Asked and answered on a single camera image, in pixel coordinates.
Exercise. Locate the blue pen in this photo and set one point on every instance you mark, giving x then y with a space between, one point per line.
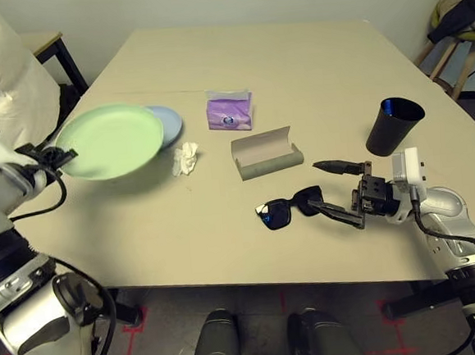
387 108

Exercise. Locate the light blue plate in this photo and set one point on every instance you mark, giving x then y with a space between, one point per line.
171 125

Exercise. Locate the white tissue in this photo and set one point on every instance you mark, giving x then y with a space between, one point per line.
186 160

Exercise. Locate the purple tissue pack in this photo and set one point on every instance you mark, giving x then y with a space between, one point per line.
230 112

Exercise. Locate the dark grey robot leg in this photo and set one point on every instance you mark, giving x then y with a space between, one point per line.
324 339
217 343

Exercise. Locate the light green plate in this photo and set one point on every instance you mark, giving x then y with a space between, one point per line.
111 142

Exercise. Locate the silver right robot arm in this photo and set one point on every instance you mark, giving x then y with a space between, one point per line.
450 214

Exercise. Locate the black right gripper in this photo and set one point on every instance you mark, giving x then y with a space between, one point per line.
377 197

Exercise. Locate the dark grey robot right leg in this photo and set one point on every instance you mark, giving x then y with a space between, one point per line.
324 339

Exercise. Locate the grey glasses case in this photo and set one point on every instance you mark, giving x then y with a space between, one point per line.
269 162

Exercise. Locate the side table with black frame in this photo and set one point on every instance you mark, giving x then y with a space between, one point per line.
45 39

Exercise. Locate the black table foot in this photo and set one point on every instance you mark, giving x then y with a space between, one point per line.
126 307
424 300

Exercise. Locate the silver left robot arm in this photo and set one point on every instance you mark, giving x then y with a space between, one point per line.
30 317

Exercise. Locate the wooden stool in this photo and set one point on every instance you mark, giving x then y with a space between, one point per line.
444 60

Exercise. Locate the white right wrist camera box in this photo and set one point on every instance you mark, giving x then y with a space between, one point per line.
409 168

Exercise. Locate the black sunglasses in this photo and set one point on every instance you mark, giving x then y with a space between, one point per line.
279 215

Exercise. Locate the dark grey robot left leg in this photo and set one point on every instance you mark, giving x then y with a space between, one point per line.
217 343

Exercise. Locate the black cup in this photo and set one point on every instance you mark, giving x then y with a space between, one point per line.
386 137

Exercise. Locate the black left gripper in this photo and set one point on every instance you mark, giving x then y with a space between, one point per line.
42 160

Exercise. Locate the bystander in white jacket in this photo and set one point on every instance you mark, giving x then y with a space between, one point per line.
6 60

